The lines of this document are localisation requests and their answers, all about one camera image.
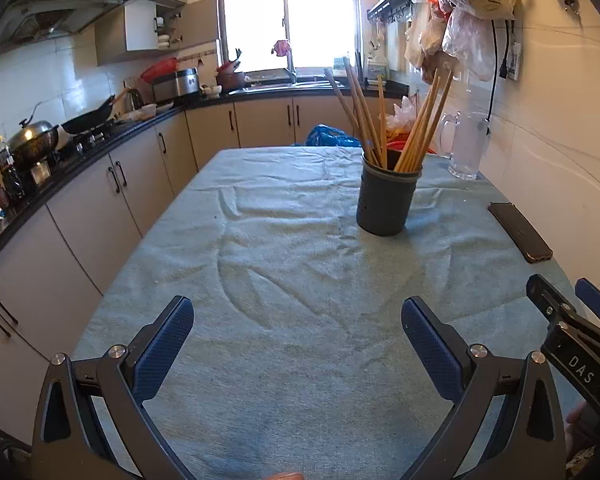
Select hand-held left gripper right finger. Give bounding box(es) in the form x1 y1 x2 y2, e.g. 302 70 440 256
401 296 567 480

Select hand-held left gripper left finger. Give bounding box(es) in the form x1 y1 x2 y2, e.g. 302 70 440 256
31 295 196 480

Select grey perforated utensil holder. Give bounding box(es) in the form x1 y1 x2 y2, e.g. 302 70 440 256
356 152 423 237

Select bunch of wooden chopsticks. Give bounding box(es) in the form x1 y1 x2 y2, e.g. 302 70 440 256
322 57 455 173

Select smartphone in brown case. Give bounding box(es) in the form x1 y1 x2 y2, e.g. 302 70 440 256
487 201 554 265

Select teal table cloth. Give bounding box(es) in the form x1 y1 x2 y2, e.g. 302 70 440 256
72 146 588 480

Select clear glass pitcher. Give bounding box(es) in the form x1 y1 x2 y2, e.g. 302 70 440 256
438 110 491 181

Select translucent bag with red contents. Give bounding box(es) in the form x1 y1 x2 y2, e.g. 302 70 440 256
385 95 438 156

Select blue plastic bag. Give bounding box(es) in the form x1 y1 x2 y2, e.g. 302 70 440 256
300 124 363 148

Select black frying pan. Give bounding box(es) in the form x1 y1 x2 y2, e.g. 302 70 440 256
61 94 117 136

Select steel wok with lid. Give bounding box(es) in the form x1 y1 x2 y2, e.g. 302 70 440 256
7 119 61 163

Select silver rice cooker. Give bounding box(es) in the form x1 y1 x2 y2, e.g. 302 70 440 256
152 67 201 103

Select clear hanging plastic bag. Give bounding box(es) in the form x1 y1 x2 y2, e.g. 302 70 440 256
442 7 496 83

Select black kitchen counter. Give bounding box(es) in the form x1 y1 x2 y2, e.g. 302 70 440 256
0 82 411 281

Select dark red clay pot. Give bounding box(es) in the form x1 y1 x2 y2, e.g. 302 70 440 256
215 49 246 92

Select glass range hood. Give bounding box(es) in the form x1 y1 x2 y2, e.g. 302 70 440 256
0 0 131 63

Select kitchen window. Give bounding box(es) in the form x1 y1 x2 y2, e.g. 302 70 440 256
219 0 363 73

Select black power plug cable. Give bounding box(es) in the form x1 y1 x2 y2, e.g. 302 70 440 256
480 17 501 137

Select white wall socket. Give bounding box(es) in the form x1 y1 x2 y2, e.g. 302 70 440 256
507 40 523 82

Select black wall rack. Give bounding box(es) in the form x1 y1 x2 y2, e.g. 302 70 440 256
367 0 421 23

